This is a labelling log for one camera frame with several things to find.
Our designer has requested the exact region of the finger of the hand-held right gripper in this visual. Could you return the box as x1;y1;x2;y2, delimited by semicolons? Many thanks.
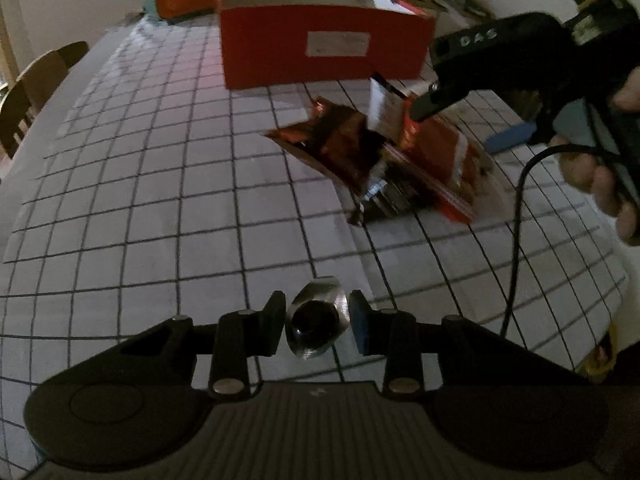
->
410;82;471;123
484;121;538;155

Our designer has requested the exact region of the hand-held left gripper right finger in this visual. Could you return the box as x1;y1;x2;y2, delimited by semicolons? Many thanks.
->
348;289;523;401

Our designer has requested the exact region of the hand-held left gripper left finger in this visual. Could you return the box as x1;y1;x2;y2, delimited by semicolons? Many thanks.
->
120;290;287;401

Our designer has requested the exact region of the silver foil chocolate packet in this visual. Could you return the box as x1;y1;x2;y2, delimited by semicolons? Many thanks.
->
286;276;351;361

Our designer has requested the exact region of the white red snack packet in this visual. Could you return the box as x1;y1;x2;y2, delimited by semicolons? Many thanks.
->
367;72;508;225

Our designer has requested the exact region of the red checked wafer packet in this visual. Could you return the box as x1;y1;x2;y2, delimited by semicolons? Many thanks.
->
380;150;476;225

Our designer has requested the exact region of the dark shiny snack wrapper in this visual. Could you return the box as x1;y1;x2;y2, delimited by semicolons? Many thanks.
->
347;170;441;226

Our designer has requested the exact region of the dark red foil snack packet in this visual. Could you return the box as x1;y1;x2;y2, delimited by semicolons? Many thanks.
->
264;96;396;196

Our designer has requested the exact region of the red cardboard box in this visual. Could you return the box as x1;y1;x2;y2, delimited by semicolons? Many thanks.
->
219;0;436;92

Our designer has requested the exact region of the person's right hand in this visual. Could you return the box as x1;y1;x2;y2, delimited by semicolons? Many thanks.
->
557;67;640;247

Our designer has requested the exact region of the white checked tablecloth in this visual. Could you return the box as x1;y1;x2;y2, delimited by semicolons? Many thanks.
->
0;10;631;461

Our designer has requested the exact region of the wooden chair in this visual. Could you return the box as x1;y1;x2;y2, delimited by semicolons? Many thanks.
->
0;41;91;161

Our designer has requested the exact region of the brown cloth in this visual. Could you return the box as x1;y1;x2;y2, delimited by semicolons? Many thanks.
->
15;49;68;113

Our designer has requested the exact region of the black cable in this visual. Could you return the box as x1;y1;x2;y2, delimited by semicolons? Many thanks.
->
500;144;621;336

